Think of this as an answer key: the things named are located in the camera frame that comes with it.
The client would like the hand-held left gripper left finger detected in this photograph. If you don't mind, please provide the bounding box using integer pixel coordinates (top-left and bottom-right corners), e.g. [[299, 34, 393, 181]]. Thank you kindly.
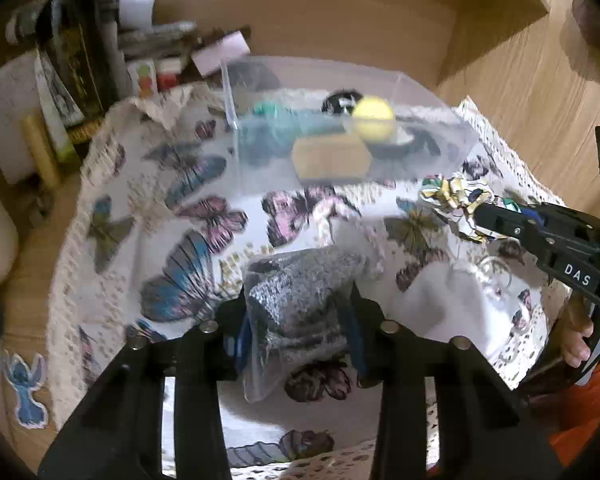
[[37, 294, 253, 480]]

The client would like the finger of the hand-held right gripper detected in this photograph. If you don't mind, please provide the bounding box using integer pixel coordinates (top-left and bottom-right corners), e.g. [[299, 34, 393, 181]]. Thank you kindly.
[[472, 201, 600, 303]]

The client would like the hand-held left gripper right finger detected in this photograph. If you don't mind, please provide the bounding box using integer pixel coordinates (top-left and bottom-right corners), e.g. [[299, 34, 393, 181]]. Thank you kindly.
[[336, 282, 566, 480]]

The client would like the grey sock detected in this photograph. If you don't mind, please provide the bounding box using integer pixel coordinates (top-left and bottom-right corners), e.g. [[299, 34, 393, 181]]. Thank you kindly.
[[242, 249, 383, 403]]

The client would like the clear plastic box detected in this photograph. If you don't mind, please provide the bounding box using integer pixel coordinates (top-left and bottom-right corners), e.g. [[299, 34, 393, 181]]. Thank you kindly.
[[220, 56, 481, 187]]

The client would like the black round soft item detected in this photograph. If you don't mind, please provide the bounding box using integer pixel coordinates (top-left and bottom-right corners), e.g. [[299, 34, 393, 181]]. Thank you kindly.
[[321, 89, 365, 117]]

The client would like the person's right hand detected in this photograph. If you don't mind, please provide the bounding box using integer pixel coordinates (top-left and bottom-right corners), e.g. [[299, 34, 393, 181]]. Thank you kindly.
[[560, 292, 595, 370]]

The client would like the white cartoon printed cloth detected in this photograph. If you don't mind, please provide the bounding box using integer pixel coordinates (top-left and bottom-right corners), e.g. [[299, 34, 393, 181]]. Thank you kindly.
[[395, 255, 551, 391]]

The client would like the butterfly printed tablecloth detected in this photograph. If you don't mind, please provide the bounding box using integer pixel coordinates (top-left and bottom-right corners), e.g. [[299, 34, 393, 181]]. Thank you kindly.
[[47, 85, 573, 478]]

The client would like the tan sponge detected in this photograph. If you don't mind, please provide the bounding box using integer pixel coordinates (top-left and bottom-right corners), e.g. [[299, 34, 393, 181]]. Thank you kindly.
[[291, 132, 373, 183]]

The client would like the person's orange clothing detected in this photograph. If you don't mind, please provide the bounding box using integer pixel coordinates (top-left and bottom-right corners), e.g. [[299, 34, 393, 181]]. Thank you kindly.
[[547, 355, 600, 480]]

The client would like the yellow foam ball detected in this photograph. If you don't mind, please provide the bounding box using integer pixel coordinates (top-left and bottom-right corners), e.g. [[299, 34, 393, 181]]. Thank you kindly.
[[351, 96, 397, 142]]

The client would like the teal cloth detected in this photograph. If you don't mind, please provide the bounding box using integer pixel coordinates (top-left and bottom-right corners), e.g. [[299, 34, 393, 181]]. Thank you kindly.
[[240, 100, 306, 166]]

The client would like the blue cartoon sticker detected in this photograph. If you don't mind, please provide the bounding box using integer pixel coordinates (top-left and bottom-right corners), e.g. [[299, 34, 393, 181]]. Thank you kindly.
[[2, 351, 49, 430]]

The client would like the wooden shelf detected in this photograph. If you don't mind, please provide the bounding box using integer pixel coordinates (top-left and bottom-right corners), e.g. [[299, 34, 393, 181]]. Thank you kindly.
[[420, 0, 552, 88]]

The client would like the pale yellow tube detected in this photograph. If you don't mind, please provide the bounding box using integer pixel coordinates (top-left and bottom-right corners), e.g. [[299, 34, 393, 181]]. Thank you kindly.
[[21, 114, 62, 188]]

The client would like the small fruit printed box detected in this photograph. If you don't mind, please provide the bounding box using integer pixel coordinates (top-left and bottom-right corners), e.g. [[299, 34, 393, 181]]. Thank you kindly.
[[126, 59, 159, 99]]

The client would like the pink box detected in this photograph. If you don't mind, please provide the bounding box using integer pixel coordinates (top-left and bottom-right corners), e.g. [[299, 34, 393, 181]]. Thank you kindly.
[[190, 30, 252, 79]]

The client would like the dark glass bottle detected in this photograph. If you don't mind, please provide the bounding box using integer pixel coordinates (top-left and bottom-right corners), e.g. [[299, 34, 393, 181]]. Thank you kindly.
[[34, 0, 108, 133]]

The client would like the white paper roll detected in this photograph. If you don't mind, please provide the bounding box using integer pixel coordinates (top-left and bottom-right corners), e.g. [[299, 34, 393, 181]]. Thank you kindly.
[[119, 0, 158, 32]]

